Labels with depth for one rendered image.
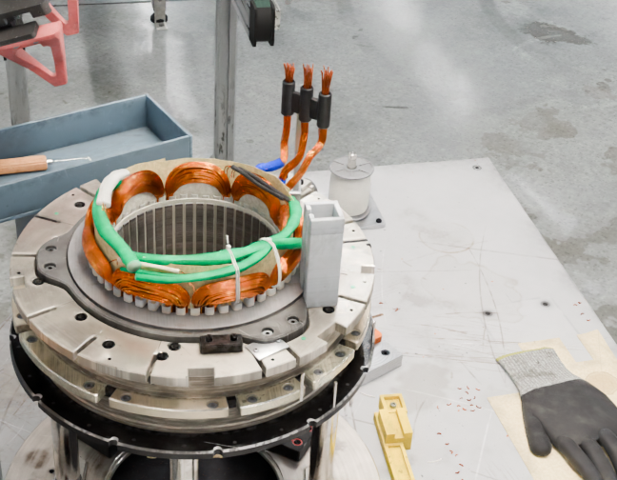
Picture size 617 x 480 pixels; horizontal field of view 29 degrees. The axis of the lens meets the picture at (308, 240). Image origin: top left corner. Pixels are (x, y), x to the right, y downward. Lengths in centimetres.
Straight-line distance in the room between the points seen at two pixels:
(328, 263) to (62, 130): 47
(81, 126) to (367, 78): 248
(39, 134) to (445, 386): 55
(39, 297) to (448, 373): 59
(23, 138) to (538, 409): 65
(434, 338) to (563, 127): 221
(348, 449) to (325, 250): 38
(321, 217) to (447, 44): 309
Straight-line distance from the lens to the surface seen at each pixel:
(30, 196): 125
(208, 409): 96
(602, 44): 422
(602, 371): 150
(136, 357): 96
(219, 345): 95
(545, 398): 141
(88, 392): 98
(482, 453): 135
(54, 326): 99
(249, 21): 241
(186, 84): 369
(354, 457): 130
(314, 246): 97
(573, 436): 138
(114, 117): 137
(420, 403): 140
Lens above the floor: 172
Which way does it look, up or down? 35 degrees down
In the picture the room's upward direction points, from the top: 4 degrees clockwise
